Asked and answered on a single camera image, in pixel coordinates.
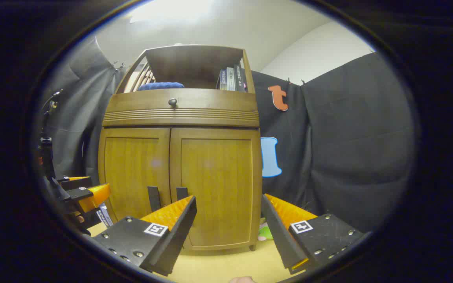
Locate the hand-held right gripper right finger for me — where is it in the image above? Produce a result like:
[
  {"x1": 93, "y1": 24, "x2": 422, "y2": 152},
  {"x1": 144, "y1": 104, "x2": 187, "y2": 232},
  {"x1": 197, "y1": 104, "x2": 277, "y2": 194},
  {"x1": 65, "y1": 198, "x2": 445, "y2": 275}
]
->
[{"x1": 261, "y1": 193, "x2": 365, "y2": 275}]

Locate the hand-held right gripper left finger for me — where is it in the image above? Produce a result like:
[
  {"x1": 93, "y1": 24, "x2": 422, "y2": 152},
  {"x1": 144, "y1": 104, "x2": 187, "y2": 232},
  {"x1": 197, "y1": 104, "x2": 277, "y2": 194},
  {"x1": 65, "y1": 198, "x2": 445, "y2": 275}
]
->
[{"x1": 93, "y1": 195, "x2": 197, "y2": 277}]

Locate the wooden cabinet door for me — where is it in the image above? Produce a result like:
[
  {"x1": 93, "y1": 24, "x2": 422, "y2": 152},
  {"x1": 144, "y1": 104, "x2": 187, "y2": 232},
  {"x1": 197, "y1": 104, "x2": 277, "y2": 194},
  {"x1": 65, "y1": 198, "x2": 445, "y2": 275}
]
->
[
  {"x1": 170, "y1": 128, "x2": 261, "y2": 246},
  {"x1": 100, "y1": 128, "x2": 171, "y2": 222}
]

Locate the wooden double-door shoe cabinet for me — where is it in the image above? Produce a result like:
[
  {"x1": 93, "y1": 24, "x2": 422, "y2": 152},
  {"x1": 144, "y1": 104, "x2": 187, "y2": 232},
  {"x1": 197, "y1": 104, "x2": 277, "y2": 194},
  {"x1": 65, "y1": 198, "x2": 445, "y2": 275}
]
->
[{"x1": 98, "y1": 44, "x2": 262, "y2": 251}]

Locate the blue white book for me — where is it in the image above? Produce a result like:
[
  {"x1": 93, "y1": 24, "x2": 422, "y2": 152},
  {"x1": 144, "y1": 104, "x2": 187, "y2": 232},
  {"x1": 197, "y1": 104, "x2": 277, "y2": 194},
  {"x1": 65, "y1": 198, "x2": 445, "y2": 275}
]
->
[{"x1": 96, "y1": 204, "x2": 114, "y2": 228}]

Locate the black backdrop cloth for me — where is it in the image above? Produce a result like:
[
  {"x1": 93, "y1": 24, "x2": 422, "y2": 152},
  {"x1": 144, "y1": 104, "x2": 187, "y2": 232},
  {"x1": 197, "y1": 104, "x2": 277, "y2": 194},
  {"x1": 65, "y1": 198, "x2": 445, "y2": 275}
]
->
[{"x1": 40, "y1": 35, "x2": 414, "y2": 232}]

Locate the blue towel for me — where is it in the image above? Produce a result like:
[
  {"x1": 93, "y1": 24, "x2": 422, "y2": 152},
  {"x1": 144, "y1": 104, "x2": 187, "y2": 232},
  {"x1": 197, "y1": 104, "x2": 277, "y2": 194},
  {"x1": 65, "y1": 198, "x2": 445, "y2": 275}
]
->
[{"x1": 138, "y1": 82, "x2": 185, "y2": 91}]

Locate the wooden drawer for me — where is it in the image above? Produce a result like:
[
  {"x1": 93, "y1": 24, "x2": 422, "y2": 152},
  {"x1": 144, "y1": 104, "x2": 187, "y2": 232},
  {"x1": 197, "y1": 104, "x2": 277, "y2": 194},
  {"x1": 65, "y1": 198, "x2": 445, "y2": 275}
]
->
[{"x1": 107, "y1": 88, "x2": 259, "y2": 126}]

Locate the black book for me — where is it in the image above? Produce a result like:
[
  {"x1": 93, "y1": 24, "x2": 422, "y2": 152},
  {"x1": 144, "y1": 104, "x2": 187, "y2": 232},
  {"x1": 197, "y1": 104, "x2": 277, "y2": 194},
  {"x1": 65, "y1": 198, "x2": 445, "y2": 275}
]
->
[{"x1": 234, "y1": 64, "x2": 248, "y2": 92}]

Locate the black cable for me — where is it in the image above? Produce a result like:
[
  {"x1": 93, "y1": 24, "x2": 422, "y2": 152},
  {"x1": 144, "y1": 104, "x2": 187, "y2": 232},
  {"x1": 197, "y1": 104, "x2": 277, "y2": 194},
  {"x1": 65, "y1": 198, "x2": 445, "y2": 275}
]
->
[{"x1": 42, "y1": 90, "x2": 63, "y2": 138}]

